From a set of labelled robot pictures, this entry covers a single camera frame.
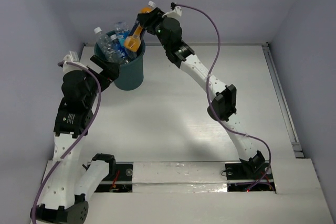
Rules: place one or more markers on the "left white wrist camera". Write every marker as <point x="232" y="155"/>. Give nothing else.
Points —
<point x="70" y="62"/>

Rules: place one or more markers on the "clear bottle dark blue label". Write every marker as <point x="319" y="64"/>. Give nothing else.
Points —
<point x="118" y="48"/>

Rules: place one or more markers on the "right aluminium rail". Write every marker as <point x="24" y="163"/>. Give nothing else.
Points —
<point x="296" y="146"/>

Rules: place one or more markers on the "clear bottle light blue label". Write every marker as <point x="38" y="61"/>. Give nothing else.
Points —
<point x="121" y="30"/>

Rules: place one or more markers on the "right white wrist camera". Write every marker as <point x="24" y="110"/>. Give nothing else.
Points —
<point x="175" y="12"/>

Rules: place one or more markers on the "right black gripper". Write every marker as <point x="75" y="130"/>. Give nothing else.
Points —
<point x="150" y="18"/>

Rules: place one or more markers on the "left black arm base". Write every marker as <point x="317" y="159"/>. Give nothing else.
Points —
<point x="120" y="182"/>

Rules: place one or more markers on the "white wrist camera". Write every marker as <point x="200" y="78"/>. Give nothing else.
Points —
<point x="175" y="12"/>
<point x="70" y="62"/>

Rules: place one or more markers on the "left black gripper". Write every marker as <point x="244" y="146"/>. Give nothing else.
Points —
<point x="105" y="67"/>

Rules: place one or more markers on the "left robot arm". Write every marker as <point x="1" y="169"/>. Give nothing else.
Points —
<point x="63" y="196"/>

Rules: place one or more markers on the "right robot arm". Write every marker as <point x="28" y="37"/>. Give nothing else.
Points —
<point x="221" y="97"/>

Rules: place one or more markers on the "dark teal plastic bin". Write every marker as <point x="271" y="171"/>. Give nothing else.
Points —
<point x="131" y="70"/>

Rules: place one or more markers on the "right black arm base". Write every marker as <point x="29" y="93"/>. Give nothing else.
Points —
<point x="239" y="181"/>

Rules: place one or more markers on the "orange juice bottle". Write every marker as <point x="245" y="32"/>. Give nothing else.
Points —
<point x="133" y="40"/>

